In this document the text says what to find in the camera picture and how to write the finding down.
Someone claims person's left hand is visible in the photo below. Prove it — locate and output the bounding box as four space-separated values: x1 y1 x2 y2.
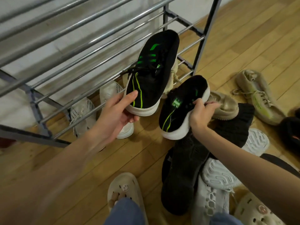
93 90 140 144

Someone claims person's right hand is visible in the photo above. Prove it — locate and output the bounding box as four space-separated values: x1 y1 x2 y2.
189 98 222 137

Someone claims black sneaker with green stripes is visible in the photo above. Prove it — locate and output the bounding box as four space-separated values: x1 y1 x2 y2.
159 75 210 140
121 30 180 117

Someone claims person's left forearm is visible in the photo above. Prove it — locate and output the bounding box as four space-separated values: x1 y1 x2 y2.
0 129 110 225

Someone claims person's right forearm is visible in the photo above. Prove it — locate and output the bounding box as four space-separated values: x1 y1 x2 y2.
194 127 300 225

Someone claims plain white sneaker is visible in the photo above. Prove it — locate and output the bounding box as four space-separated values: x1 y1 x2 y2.
99 80 135 139

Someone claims beige knit sneaker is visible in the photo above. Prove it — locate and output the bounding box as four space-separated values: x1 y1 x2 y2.
232 69 287 126
207 90 240 121
161 59 183 99

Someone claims black knit sneaker white sole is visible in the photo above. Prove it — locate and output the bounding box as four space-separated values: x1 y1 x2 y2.
160 133 243 216
210 103 270 158

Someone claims white sneaker with black print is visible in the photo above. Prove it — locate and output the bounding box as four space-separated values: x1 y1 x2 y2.
70 97 97 138

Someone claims metal shoe rack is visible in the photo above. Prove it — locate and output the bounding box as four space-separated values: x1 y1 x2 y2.
0 0 223 148

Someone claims beige clog with smiley charm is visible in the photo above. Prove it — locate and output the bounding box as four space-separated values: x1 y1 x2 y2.
234 192 286 225
107 172 149 225

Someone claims black fuzzy shoe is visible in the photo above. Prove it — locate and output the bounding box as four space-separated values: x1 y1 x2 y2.
278 108 300 155

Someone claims light grey mesh sneaker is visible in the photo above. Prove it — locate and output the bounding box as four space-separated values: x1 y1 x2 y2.
190 179 232 225

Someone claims person's left leg in jeans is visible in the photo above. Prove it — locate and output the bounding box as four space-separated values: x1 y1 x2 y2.
103 197 146 225

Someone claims person's leg in jeans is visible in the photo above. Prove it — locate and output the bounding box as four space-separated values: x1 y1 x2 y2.
209 212 245 225
103 197 146 225

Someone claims person's right leg in jeans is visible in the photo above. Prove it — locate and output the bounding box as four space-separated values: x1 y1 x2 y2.
209 212 245 225

